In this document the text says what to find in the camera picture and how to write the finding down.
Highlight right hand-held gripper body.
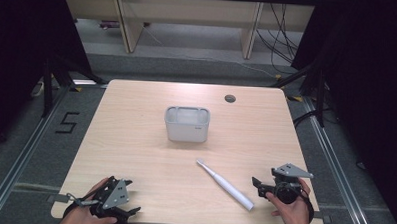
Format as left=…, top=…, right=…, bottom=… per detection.
left=264, top=161, right=315, bottom=207

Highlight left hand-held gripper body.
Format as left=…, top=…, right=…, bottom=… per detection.
left=90, top=175, right=134, bottom=222

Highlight white electric toothbrush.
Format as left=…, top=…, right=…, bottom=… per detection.
left=194, top=157, right=257, bottom=212

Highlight grey plastic storage box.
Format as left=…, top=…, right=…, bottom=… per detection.
left=162, top=105, right=212, bottom=144

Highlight person's right hand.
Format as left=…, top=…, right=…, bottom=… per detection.
left=264, top=175, right=314, bottom=224

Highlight person's left hand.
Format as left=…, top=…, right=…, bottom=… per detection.
left=57, top=175, right=120, bottom=224

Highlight black metal stand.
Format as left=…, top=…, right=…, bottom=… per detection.
left=40, top=53, right=108, bottom=121
left=268, top=57, right=330, bottom=129

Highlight black curtain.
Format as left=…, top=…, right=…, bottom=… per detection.
left=0, top=0, right=96, bottom=156
left=285, top=0, right=397, bottom=224

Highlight beige wooden desk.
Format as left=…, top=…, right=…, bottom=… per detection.
left=60, top=0, right=316, bottom=62

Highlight black wrist strap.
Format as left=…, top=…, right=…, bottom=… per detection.
left=298, top=188, right=317, bottom=224
left=62, top=196, right=85, bottom=220

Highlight grey gripper cable plug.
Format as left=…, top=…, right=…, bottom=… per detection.
left=64, top=192, right=100, bottom=208

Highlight aluminium floor rail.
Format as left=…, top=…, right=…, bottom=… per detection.
left=0, top=81, right=73, bottom=224
left=298, top=95, right=379, bottom=224

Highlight black floor cable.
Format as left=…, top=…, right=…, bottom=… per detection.
left=291, top=107, right=333, bottom=131

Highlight bundle of black cables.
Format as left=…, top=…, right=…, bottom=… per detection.
left=253, top=2, right=305, bottom=76

